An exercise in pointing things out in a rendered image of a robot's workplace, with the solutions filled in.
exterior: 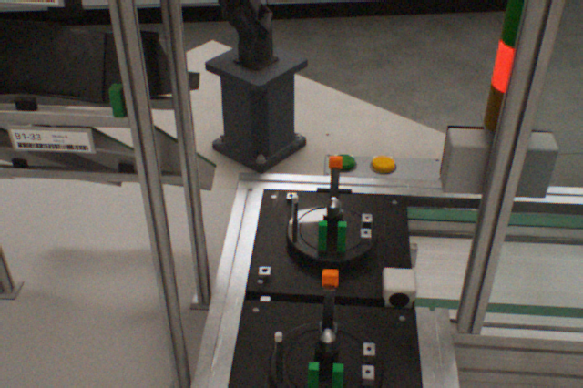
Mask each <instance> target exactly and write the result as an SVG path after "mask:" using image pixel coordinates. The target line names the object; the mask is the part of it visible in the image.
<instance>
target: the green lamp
mask: <svg viewBox="0 0 583 388"><path fill-rule="evenodd" d="M524 3H525V2H522V1H519V0H508V1H507V6H506V13H505V18H504V23H503V27H502V32H501V36H500V40H501V42H502V43H503V44H504V45H505V46H508V47H510V48H512V49H514V48H515V43H516V40H517V31H518V28H519V24H520V19H521V15H522V11H523V6H524Z"/></svg>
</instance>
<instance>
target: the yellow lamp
mask: <svg viewBox="0 0 583 388"><path fill-rule="evenodd" d="M503 97H504V92H502V91H500V90H498V89H497V88H495V87H494V86H493V85H492V82H491V85H490V89H489V94H488V99H487V103H486V111H485V115H484V124H485V126H486V127H487V128H488V129H489V130H492V131H494V132H496V127H497V122H498V119H499V114H500V109H501V107H502V102H503Z"/></svg>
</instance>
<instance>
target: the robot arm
mask: <svg viewBox="0 0 583 388"><path fill-rule="evenodd" d="M64 1H65V7H48V8H47V12H48V15H49V16H50V17H51V18H67V17H81V16H82V15H83V5H82V0H64ZM217 2H218V4H219V5H220V8H221V10H222V19H225V18H226V17H227V21H228V22H229V24H230V26H231V27H234V28H236V29H237V31H238V34H239V43H238V48H239V56H238V57H236V58H234V62H236V63H238V64H240V65H242V66H245V67H247V68H250V69H252V70H254V71H261V70H262V69H263V68H265V67H266V66H269V65H271V64H273V63H275V62H277V61H279V60H280V58H279V57H278V56H275V55H274V54H273V39H272V28H270V25H271V17H272V11H271V10H270V9H269V8H268V7H266V6H265V5H263V4H262V3H261V0H217Z"/></svg>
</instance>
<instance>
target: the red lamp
mask: <svg viewBox="0 0 583 388"><path fill-rule="evenodd" d="M513 53H514V49H512V48H510V47H508V46H505V45H504V44H503V43H502V42H501V40H500V41H499V46H498V50H497V55H496V62H495V67H494V72H493V76H492V81H491V82H492V85H493V86H494V87H495V88H497V89H498V90H500V91H502V92H504V93H505V89H506V82H507V78H508V73H509V69H510V65H511V60H512V56H513Z"/></svg>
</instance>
